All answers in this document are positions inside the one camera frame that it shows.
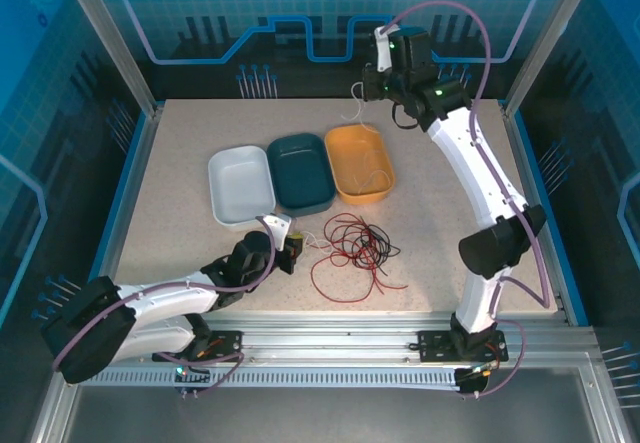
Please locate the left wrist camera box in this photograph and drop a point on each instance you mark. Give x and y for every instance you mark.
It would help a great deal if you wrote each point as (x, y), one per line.
(277, 223)

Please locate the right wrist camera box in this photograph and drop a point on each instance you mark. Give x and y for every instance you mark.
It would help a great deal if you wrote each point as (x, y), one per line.
(384, 55)

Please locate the aluminium table side rail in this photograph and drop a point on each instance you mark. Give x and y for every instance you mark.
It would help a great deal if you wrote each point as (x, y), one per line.
(525, 163)
(141, 163)

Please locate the aluminium frame post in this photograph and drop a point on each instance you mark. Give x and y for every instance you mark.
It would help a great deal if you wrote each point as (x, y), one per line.
(546, 38)
(111, 38)

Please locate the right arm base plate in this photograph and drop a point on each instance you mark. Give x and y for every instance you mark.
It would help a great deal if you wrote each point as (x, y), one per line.
(435, 345)

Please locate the orange plastic tray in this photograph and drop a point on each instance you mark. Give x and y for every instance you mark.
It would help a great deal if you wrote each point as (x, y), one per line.
(350, 163)

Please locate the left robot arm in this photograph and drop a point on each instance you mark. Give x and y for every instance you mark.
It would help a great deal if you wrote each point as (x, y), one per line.
(165, 295)

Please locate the aluminium mounting rail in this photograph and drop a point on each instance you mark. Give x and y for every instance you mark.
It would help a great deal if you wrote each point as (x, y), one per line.
(325, 335)

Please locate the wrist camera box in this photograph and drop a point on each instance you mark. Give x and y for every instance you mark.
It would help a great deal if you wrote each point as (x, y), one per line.
(277, 223)
(384, 55)

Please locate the teal plastic tray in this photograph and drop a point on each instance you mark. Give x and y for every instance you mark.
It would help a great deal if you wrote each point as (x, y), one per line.
(300, 173)

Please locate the white plastic tray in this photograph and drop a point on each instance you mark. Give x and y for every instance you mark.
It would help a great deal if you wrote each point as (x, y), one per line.
(240, 183)

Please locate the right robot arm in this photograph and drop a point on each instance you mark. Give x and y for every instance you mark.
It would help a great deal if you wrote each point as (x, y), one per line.
(480, 173)

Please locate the steel front plate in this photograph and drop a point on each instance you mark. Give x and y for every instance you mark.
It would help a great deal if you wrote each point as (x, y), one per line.
(325, 413)

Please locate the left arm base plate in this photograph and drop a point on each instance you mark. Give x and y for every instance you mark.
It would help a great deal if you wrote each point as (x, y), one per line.
(227, 340)

